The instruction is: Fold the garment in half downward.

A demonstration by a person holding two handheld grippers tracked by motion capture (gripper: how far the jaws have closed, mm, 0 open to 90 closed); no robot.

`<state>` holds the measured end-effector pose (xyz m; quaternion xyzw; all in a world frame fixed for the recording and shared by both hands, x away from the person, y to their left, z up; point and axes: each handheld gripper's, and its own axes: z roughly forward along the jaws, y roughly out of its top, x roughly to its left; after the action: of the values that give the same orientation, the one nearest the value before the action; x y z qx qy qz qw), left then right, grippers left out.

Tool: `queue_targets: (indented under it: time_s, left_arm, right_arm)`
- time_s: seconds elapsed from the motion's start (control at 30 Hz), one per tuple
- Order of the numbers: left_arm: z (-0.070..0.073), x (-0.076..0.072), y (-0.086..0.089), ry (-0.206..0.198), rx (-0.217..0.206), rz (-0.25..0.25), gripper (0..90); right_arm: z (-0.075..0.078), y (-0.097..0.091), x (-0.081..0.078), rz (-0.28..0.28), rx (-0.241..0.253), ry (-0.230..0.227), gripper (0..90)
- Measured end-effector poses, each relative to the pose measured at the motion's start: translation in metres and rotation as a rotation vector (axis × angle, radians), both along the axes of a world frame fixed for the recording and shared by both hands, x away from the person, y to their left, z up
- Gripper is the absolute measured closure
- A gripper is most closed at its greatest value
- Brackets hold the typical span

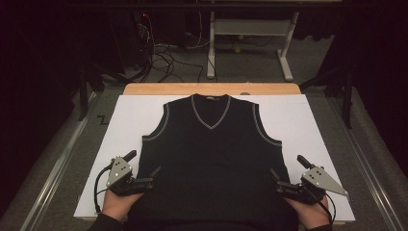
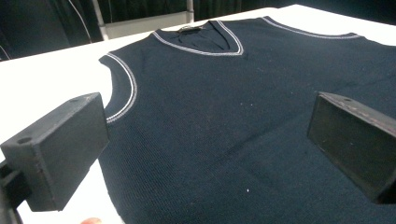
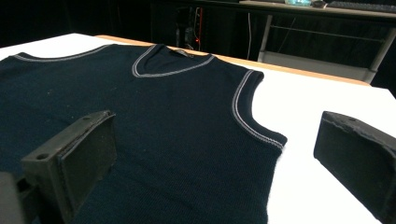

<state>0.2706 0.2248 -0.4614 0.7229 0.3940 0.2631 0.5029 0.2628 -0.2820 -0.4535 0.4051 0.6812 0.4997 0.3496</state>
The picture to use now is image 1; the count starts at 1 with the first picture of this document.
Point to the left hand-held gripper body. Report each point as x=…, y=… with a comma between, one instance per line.
x=119, y=171

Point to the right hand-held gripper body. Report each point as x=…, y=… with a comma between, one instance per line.
x=316, y=179

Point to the black knit vest grey trim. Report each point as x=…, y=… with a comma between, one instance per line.
x=211, y=160

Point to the person's left hand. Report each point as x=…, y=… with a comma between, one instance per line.
x=117, y=205

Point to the person's right hand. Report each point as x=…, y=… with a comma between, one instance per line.
x=312, y=215

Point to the white board sheet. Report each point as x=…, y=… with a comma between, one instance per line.
x=134, y=122

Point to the black metal stand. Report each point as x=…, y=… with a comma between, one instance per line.
x=84, y=93
x=347, y=96

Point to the aluminium floor rail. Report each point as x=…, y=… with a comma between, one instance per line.
x=365, y=166
x=54, y=173

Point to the white metal desk frame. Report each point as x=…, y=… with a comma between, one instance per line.
x=251, y=27

